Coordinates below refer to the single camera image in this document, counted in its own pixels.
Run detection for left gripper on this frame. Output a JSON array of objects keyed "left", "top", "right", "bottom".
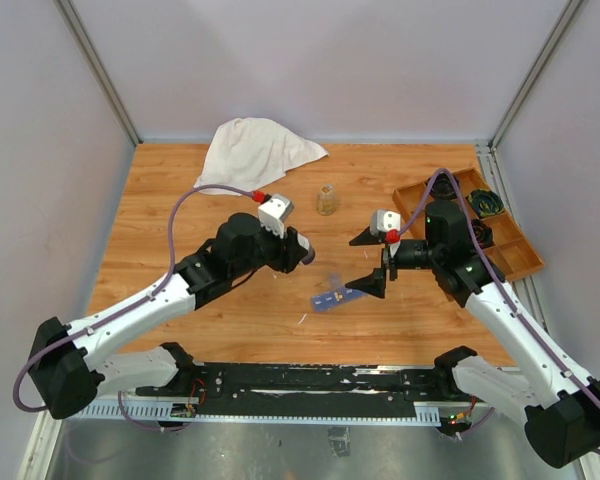
[{"left": 231, "top": 218, "right": 308, "bottom": 280}]

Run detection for purple cable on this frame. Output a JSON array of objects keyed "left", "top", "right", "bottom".
[
  {"left": 387, "top": 168, "right": 600, "bottom": 460},
  {"left": 12, "top": 184, "right": 271, "bottom": 412}
]

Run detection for white cloth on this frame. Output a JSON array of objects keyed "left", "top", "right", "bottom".
[{"left": 195, "top": 117, "right": 328, "bottom": 195}]

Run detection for black cup far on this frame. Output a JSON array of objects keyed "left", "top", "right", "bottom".
[{"left": 430, "top": 174, "right": 460, "bottom": 201}]

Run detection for clear glass pill bottle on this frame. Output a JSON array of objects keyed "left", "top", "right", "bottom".
[{"left": 316, "top": 184, "right": 338, "bottom": 216}]

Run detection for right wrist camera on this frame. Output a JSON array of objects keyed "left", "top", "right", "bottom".
[{"left": 369, "top": 209, "right": 402, "bottom": 244}]

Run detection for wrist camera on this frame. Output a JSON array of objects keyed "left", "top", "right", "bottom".
[
  {"left": 369, "top": 209, "right": 402, "bottom": 244},
  {"left": 258, "top": 194, "right": 294, "bottom": 239}
]

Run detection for green black cup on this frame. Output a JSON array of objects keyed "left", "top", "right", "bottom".
[{"left": 467, "top": 189, "right": 505, "bottom": 219}]

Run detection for white cap pill bottle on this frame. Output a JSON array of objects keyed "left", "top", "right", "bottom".
[{"left": 297, "top": 235, "right": 316, "bottom": 265}]

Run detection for wooden compartment tray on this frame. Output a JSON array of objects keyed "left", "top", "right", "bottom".
[{"left": 392, "top": 168, "right": 545, "bottom": 283}]

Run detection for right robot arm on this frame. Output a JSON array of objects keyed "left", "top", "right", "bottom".
[{"left": 347, "top": 200, "right": 600, "bottom": 468}]

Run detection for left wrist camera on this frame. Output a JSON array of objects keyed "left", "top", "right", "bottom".
[{"left": 258, "top": 194, "right": 294, "bottom": 239}]

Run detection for blue weekly pill organizer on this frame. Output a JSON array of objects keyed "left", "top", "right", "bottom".
[{"left": 310, "top": 273, "right": 366, "bottom": 313}]

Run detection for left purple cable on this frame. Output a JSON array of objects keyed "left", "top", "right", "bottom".
[{"left": 12, "top": 184, "right": 271, "bottom": 412}]

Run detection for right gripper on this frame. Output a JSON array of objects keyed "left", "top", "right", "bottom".
[{"left": 345, "top": 225, "right": 442, "bottom": 297}]

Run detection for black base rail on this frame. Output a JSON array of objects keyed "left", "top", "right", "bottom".
[{"left": 74, "top": 363, "right": 479, "bottom": 427}]

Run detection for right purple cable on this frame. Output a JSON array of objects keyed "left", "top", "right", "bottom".
[{"left": 387, "top": 168, "right": 600, "bottom": 460}]

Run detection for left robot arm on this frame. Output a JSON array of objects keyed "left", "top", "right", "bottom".
[{"left": 27, "top": 213, "right": 315, "bottom": 420}]

